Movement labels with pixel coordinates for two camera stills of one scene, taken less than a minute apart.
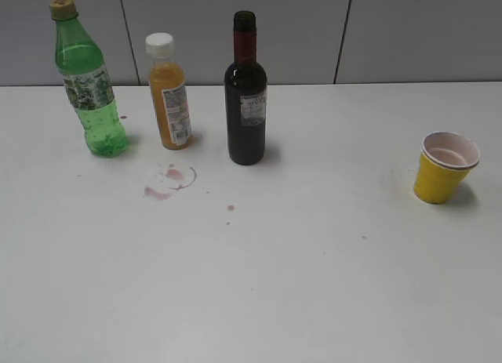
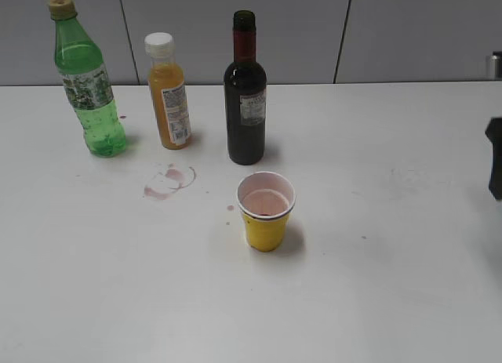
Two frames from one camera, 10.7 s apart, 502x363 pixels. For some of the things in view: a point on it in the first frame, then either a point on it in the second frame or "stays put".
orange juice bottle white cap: x=169 y=92 stays put
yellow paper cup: x=445 y=160 to x=266 y=199
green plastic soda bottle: x=81 y=67 stays put
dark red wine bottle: x=245 y=88 stays put
